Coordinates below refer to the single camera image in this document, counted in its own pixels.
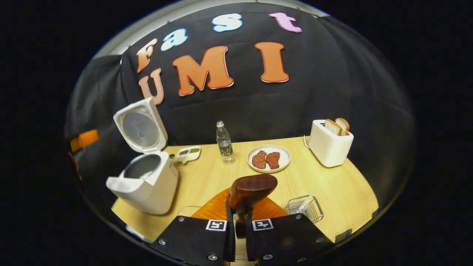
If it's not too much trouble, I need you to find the round white plate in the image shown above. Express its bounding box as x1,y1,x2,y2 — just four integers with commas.
246,144,292,173

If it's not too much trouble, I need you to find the clear plastic water bottle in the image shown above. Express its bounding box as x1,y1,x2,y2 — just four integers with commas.
216,120,236,165

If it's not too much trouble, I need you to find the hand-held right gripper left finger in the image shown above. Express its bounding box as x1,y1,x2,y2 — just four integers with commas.
150,188,236,266

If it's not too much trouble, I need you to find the dark table edge bracket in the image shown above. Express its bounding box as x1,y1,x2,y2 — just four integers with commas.
334,228,353,243

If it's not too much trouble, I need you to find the metal wire chopstick holder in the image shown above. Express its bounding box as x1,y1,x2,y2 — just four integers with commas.
285,195,324,224

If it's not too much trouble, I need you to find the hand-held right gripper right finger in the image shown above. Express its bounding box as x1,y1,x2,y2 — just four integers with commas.
245,196,335,266

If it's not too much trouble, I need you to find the brown wooden spoon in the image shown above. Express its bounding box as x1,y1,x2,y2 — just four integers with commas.
227,174,278,239

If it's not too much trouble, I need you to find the black backdrop cloth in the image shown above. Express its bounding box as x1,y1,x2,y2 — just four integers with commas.
65,2,417,207

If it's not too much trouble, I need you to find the white rice cooker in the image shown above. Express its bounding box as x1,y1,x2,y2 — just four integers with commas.
106,98,179,215

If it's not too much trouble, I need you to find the red meat slice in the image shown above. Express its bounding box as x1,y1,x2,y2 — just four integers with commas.
252,150,267,170
265,151,281,170

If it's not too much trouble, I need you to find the clear square rice container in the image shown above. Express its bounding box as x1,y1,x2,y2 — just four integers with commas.
177,205,203,218

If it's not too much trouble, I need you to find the toast bread slice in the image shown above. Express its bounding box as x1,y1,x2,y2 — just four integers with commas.
325,119,343,136
335,117,350,136

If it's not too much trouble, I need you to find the white toaster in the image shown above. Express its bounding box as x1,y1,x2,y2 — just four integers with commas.
308,119,354,168

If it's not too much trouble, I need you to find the white divided condiment dish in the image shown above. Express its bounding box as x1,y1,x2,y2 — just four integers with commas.
175,146,201,163

